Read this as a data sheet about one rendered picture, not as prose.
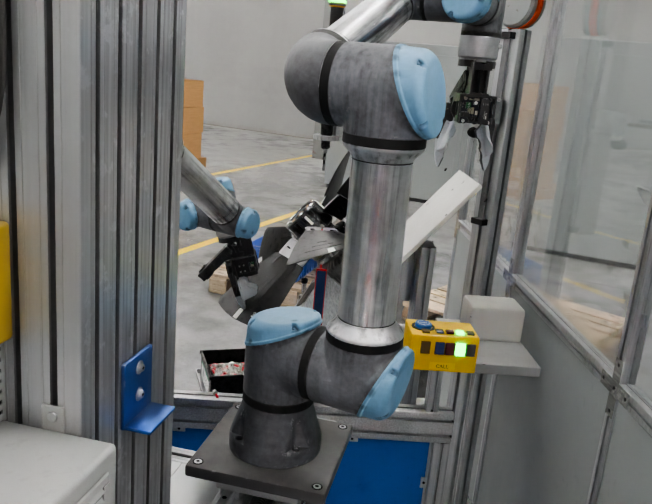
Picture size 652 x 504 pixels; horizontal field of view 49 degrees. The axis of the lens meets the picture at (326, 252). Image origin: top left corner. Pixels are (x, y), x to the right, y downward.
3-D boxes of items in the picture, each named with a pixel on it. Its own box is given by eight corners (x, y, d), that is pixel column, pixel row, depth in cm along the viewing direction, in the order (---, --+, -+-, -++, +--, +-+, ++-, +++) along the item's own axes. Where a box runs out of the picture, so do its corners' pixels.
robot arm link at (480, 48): (456, 35, 137) (497, 39, 137) (453, 60, 138) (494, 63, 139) (465, 34, 130) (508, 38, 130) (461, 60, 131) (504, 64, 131)
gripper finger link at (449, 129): (428, 163, 136) (452, 119, 134) (423, 159, 142) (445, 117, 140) (442, 170, 137) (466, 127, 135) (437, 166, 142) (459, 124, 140)
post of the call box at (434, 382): (435, 407, 174) (442, 360, 171) (437, 412, 171) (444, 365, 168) (423, 406, 174) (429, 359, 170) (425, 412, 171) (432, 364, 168)
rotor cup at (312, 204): (336, 228, 216) (306, 198, 214) (355, 221, 203) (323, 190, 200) (307, 263, 212) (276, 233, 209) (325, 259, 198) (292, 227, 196)
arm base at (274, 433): (307, 476, 109) (312, 418, 106) (214, 457, 111) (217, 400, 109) (329, 430, 123) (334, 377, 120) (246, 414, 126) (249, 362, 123)
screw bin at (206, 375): (276, 369, 198) (278, 346, 196) (292, 397, 183) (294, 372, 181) (198, 373, 191) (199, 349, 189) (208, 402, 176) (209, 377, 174)
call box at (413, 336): (464, 362, 175) (470, 321, 172) (474, 379, 165) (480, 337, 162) (400, 357, 174) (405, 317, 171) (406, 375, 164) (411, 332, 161)
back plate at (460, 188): (306, 307, 245) (303, 304, 245) (452, 165, 234) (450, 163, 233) (308, 373, 194) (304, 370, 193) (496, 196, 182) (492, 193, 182)
